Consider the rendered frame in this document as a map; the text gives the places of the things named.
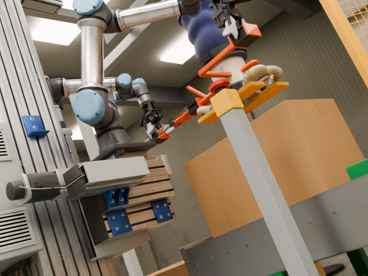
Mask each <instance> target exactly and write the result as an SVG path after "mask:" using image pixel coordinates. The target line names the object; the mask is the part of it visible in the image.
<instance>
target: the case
mask: <svg viewBox="0 0 368 276"><path fill-rule="evenodd" d="M250 125H251V127H252V129H253V131H254V133H255V135H256V138H257V140H258V142H259V144H260V146H261V148H262V151H263V153H264V155H265V157H266V160H267V162H268V164H269V166H270V168H271V171H272V173H273V175H274V177H275V179H276V181H277V184H278V186H279V188H280V190H281V192H282V194H283V197H284V199H285V201H286V203H287V205H288V207H289V206H292V205H294V204H296V203H299V202H301V201H303V200H306V199H308V198H310V197H313V196H315V195H317V194H320V193H323V192H325V191H327V190H330V189H332V188H334V187H337V186H339V185H342V184H344V183H346V182H348V181H351V179H350V177H349V175H348V173H347V171H346V168H347V167H349V166H351V165H353V164H355V163H358V162H360V161H362V160H364V159H365V158H364V156H363V154H362V152H361V150H360V148H359V146H358V145H357V143H356V141H355V139H354V137H353V135H352V133H351V132H350V130H349V127H348V125H347V124H346V122H345V120H344V118H343V116H342V114H341V113H340V111H339V109H338V107H337V105H336V103H335V101H334V99H307V100H284V101H283V102H281V103H280V104H278V105H276V106H275V107H273V108H272V109H270V110H269V111H267V112H266V113H264V114H262V115H261V116H259V117H258V118H256V119H254V120H253V121H252V122H250ZM184 167H185V169H186V172H187V175H188V177H189V180H190V182H191V185H192V187H193V190H194V192H195V195H196V197H197V199H198V202H199V205H200V207H201V210H202V212H203V215H204V217H205V220H206V222H207V224H208V227H209V230H210V232H211V235H212V237H213V238H215V237H218V236H220V235H222V234H225V233H227V232H230V231H232V230H234V229H236V228H239V227H241V226H244V225H247V224H248V223H251V222H253V221H256V220H258V219H261V218H263V216H262V213H261V211H260V208H259V207H258V204H257V202H256V199H255V197H254V195H253V193H252V190H251V188H250V186H249V184H248V181H247V179H246V177H245V175H244V172H243V170H242V168H241V166H240V163H239V161H238V158H237V156H236V154H235V152H234V149H233V147H232V145H231V143H230V140H229V138H228V137H227V138H225V139H223V140H222V141H220V142H219V143H217V144H216V145H214V146H212V147H211V148H209V149H208V150H206V151H205V152H203V153H202V154H200V155H199V156H197V157H195V158H194V159H192V160H191V161H189V162H188V163H186V164H185V165H184Z"/></svg>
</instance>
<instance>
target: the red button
mask: <svg viewBox="0 0 368 276"><path fill-rule="evenodd" d="M229 84H230V83H229V80H227V79H224V78H222V79H219V80H216V81H214V82H213V83H212V84H211V85H210V87H209V90H210V92H211V93H213V94H217V93H219V92H220V91H221V90H223V89H227V88H228V87H229Z"/></svg>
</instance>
